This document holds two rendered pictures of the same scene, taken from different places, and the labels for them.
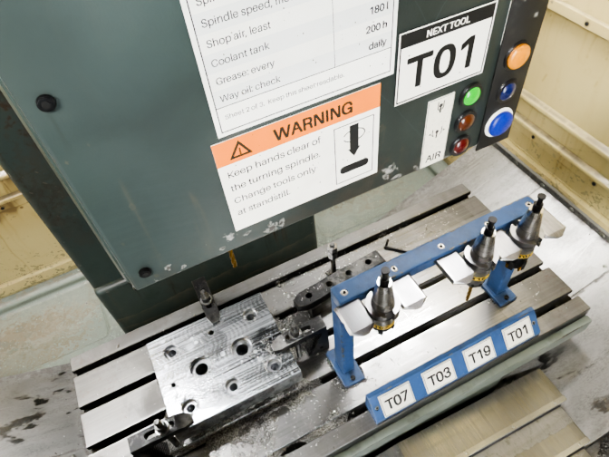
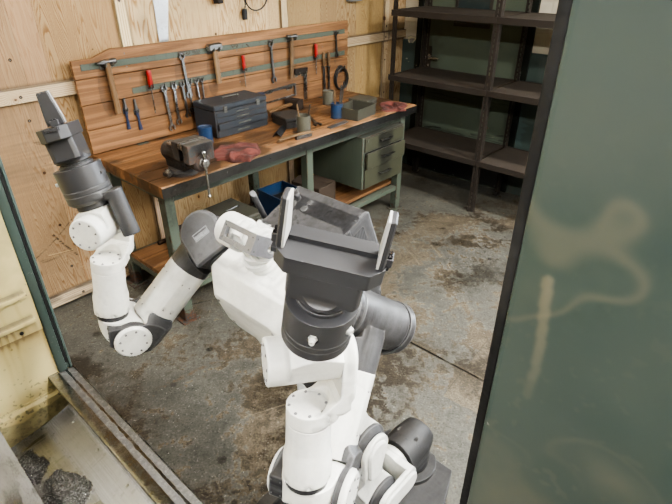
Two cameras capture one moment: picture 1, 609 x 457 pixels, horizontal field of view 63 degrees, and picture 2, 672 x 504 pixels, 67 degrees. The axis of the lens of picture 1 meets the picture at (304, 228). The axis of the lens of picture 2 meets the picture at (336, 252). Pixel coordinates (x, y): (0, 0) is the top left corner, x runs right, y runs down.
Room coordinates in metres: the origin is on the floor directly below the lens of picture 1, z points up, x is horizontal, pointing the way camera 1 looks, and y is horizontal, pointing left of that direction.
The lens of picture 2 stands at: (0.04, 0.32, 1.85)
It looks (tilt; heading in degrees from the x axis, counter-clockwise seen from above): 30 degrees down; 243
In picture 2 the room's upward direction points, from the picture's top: straight up
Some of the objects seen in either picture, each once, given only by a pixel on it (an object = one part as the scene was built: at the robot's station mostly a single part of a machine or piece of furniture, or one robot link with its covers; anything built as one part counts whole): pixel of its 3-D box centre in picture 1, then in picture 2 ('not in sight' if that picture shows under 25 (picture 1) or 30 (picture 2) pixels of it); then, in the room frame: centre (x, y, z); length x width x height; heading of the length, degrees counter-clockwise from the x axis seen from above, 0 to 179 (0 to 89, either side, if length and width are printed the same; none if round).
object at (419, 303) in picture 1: (408, 293); not in sight; (0.48, -0.18, 1.21); 0.07 x 0.05 x 0.01; 21
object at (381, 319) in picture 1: (382, 306); not in sight; (0.46, -0.12, 1.21); 0.06 x 0.06 x 0.03
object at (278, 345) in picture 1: (299, 339); not in sight; (0.53, 0.04, 0.97); 0.13 x 0.03 x 0.15; 111
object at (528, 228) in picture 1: (531, 220); not in sight; (0.57, -0.43, 1.26); 0.04 x 0.04 x 0.07
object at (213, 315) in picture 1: (208, 305); not in sight; (0.66, 0.26, 0.97); 0.13 x 0.03 x 0.15; 21
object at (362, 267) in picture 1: (339, 285); not in sight; (0.69, -0.07, 0.93); 0.26 x 0.05 x 0.06; 116
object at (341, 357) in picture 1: (343, 336); not in sight; (0.49, -0.05, 1.05); 0.10 x 0.05 x 0.30; 21
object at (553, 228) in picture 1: (546, 225); not in sight; (0.59, -0.48, 1.21); 0.07 x 0.05 x 0.01; 21
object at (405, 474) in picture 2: not in sight; (377, 477); (-0.61, -0.63, 0.28); 0.21 x 0.20 x 0.13; 21
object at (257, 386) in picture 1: (223, 361); not in sight; (0.51, 0.22, 0.97); 0.29 x 0.23 x 0.05; 111
